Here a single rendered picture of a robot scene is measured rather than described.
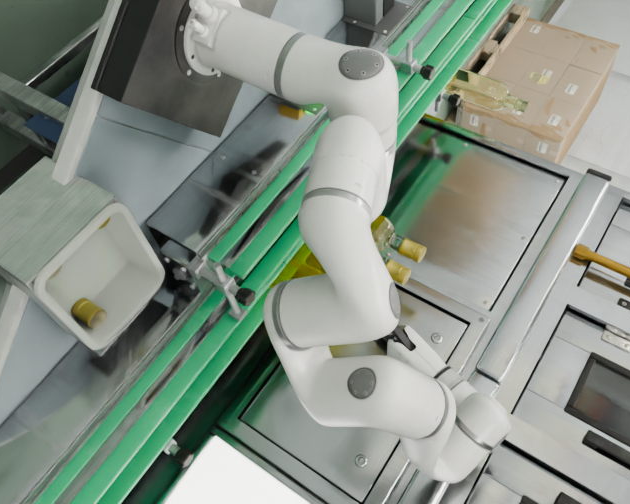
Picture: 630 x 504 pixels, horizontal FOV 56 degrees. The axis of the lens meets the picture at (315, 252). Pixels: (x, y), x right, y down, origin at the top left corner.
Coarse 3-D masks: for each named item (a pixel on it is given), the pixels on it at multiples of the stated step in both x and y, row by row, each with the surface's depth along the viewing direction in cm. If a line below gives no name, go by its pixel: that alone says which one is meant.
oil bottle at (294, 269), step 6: (288, 264) 113; (294, 264) 113; (300, 264) 113; (282, 270) 112; (288, 270) 112; (294, 270) 112; (300, 270) 112; (306, 270) 112; (312, 270) 112; (282, 276) 111; (288, 276) 111; (294, 276) 111; (300, 276) 111; (306, 276) 111; (276, 282) 112
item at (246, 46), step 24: (192, 0) 80; (216, 0) 86; (192, 24) 81; (216, 24) 83; (240, 24) 82; (264, 24) 82; (192, 48) 86; (216, 48) 84; (240, 48) 82; (264, 48) 80; (216, 72) 93; (240, 72) 84; (264, 72) 81
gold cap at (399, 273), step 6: (390, 264) 112; (396, 264) 112; (390, 270) 111; (396, 270) 111; (402, 270) 111; (408, 270) 111; (396, 276) 111; (402, 276) 110; (408, 276) 112; (402, 282) 111
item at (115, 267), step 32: (96, 224) 83; (128, 224) 89; (64, 256) 80; (96, 256) 96; (128, 256) 102; (64, 288) 93; (96, 288) 100; (128, 288) 101; (64, 320) 86; (128, 320) 99
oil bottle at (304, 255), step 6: (306, 246) 115; (300, 252) 114; (306, 252) 114; (294, 258) 114; (300, 258) 113; (306, 258) 113; (312, 258) 113; (306, 264) 113; (312, 264) 112; (318, 264) 112; (318, 270) 112
